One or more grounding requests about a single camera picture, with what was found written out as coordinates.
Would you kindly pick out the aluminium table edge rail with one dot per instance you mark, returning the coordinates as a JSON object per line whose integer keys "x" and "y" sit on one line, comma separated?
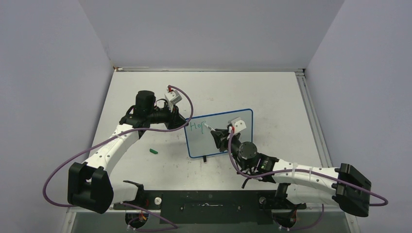
{"x": 152, "y": 69}

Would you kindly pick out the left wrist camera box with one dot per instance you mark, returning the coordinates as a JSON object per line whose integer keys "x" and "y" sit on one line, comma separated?
{"x": 172, "y": 97}

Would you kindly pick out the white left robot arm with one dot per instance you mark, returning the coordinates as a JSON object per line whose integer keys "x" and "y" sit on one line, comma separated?
{"x": 89, "y": 184}

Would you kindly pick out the aluminium frame rail right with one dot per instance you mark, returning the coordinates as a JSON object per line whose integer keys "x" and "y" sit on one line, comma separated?
{"x": 313, "y": 120}

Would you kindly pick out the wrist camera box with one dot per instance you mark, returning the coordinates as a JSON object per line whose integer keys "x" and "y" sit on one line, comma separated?
{"x": 236, "y": 126}
{"x": 172, "y": 97}

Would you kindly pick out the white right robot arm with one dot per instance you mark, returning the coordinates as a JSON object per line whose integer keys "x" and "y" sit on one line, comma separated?
{"x": 342, "y": 186}

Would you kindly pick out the white whiteboard marker pen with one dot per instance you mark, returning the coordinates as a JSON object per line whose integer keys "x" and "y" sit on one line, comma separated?
{"x": 209, "y": 127}

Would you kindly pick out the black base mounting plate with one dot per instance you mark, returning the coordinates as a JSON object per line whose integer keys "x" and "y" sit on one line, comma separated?
{"x": 216, "y": 207}

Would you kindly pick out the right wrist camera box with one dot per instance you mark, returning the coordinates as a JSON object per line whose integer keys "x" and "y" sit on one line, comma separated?
{"x": 236, "y": 126}

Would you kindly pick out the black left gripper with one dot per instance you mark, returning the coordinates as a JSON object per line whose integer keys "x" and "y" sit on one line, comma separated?
{"x": 175, "y": 119}

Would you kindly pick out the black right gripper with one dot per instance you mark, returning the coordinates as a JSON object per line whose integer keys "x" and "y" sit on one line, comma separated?
{"x": 221, "y": 139}

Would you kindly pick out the blue framed whiteboard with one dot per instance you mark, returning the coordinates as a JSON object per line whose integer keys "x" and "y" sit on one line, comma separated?
{"x": 199, "y": 139}

